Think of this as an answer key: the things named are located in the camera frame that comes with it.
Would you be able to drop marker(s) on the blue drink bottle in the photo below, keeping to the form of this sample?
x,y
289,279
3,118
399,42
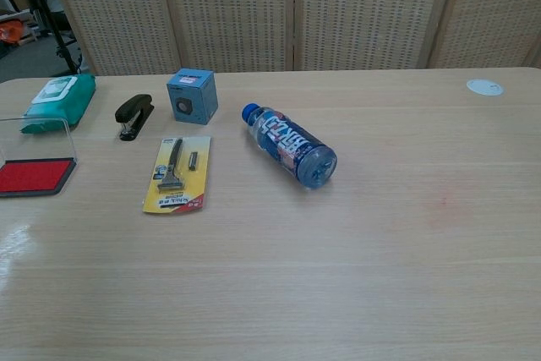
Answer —
x,y
291,145

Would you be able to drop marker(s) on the green wet wipes pack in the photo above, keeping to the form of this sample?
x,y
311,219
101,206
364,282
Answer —
x,y
63,101

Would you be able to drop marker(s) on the wicker folding screen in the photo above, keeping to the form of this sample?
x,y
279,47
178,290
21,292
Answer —
x,y
236,10

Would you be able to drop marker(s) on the yellow razor blister pack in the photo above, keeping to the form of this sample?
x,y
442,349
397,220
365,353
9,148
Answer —
x,y
177,179

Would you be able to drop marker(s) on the white round sticker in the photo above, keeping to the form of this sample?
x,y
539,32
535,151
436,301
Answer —
x,y
484,86

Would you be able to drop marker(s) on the red ink pad clear lid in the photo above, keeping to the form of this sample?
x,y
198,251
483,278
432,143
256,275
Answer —
x,y
34,173

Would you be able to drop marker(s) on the orange object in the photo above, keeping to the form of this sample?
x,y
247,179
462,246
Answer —
x,y
10,33

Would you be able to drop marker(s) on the black stapler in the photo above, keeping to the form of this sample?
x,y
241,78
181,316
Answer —
x,y
134,112

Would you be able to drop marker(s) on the blue cube box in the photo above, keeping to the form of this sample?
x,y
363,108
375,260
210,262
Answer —
x,y
192,99

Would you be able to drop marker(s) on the black tripod stand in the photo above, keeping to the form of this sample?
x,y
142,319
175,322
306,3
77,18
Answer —
x,y
55,27

